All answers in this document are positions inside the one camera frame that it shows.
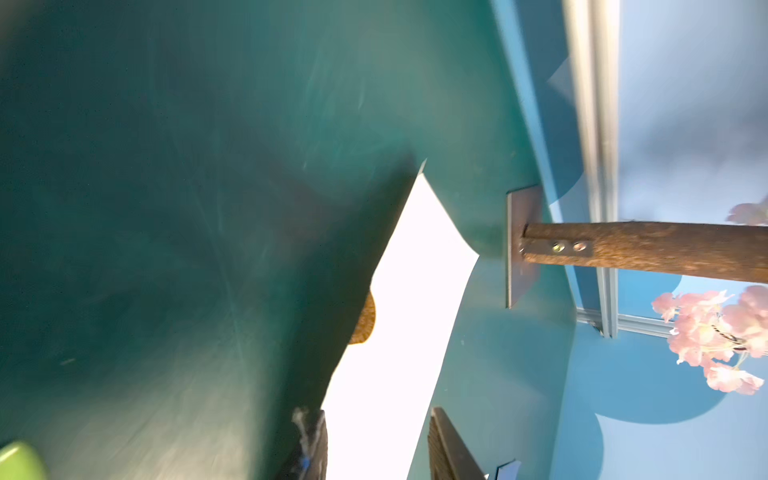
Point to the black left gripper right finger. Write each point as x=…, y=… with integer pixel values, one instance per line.
x=449, y=457

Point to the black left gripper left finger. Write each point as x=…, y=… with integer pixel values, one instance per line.
x=309, y=458

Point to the cream yellow envelope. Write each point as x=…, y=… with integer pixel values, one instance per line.
x=381, y=390

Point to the pink blossom artificial tree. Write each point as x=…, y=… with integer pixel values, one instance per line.
x=713, y=331

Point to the green garden fork wooden handle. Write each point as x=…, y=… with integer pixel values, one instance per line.
x=20, y=461

